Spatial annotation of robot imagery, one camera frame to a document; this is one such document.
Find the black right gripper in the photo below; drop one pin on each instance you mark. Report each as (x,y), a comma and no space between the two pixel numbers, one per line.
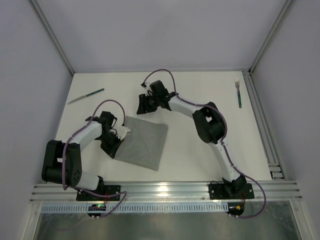
(145,104)

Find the aluminium front rail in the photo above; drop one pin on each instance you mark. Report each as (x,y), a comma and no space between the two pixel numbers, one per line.
(166,192)

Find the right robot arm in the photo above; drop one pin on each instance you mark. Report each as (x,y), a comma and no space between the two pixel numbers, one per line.
(210,126)

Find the aluminium rail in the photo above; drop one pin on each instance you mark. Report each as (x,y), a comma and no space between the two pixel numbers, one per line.
(166,192)
(268,143)

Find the fork with green handle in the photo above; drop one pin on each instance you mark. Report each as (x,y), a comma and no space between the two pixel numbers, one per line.
(237,85)

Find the aluminium right side rail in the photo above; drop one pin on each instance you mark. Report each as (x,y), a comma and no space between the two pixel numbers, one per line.
(268,143)

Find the knife with green handle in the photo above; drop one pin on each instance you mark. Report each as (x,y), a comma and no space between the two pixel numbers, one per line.
(86,96)

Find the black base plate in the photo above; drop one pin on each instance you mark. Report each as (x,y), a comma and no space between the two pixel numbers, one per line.
(102,193)
(223,191)

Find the right corner frame post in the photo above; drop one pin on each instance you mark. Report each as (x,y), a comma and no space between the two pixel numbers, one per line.
(271,34)

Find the grey cloth napkin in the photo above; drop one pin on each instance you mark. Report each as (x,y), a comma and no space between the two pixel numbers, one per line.
(144,145)

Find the corner frame post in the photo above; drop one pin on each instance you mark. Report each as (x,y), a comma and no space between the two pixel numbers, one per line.
(51,34)
(271,34)

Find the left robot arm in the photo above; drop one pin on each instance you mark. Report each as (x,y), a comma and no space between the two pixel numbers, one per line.
(62,162)

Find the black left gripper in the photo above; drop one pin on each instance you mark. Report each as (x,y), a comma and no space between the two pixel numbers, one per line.
(111,145)

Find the left controller board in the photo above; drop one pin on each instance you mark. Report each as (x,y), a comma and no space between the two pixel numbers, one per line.
(97,211)

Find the left corner frame post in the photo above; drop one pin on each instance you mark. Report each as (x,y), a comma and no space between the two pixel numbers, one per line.
(51,34)

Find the right controller board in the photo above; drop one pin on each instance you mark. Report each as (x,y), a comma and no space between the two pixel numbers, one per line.
(235,209)

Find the slotted grey cable duct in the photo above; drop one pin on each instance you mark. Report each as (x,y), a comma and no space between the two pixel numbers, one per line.
(138,208)

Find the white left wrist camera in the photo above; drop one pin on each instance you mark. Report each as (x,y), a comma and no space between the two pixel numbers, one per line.
(122,131)

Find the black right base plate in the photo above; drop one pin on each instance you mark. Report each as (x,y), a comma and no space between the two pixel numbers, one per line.
(223,191)

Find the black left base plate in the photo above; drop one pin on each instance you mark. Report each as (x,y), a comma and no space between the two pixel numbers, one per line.
(102,193)

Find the controller board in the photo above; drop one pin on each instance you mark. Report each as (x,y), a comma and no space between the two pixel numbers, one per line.
(235,209)
(97,211)

